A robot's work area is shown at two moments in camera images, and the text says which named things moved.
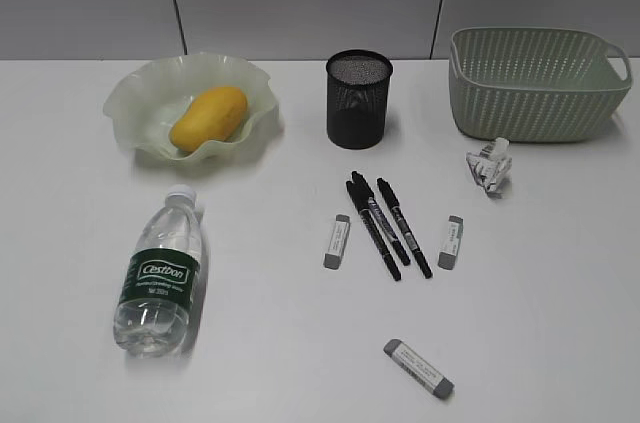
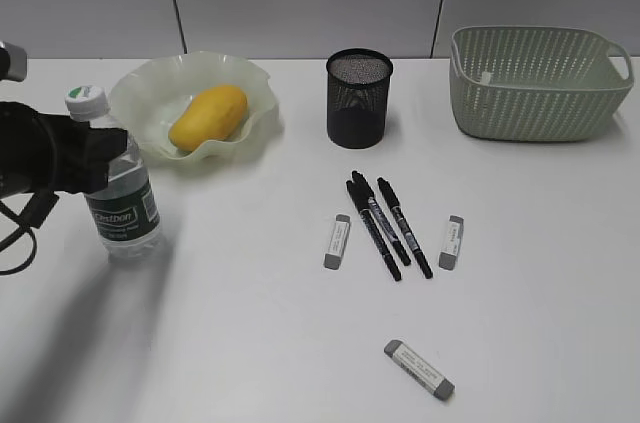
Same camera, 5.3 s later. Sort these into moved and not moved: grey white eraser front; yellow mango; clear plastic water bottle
Moved: clear plastic water bottle
Not moved: yellow mango; grey white eraser front
